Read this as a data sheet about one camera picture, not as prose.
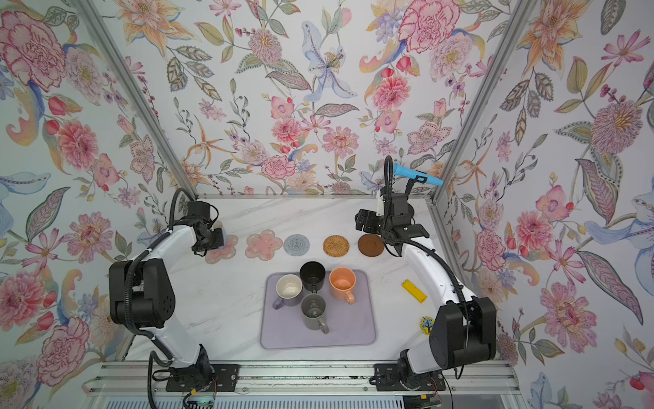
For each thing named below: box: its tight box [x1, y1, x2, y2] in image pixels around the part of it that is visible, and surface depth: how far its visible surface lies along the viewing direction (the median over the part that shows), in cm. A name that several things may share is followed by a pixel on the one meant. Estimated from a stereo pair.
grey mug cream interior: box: [272, 273, 304, 310], surface depth 87 cm
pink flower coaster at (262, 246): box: [245, 229, 283, 261], surface depth 106 cm
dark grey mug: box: [300, 293, 330, 335], surface depth 80 cm
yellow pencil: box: [401, 279, 428, 304], surface depth 93 cm
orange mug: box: [328, 266, 357, 306], surface depth 88 cm
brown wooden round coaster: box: [357, 233, 385, 258], surface depth 106 cm
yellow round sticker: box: [419, 316, 436, 335], surface depth 85 cm
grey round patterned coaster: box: [283, 233, 310, 257], surface depth 106 cm
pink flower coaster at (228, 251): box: [205, 234, 239, 265], surface depth 103 cm
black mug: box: [299, 260, 327, 294], surface depth 88 cm
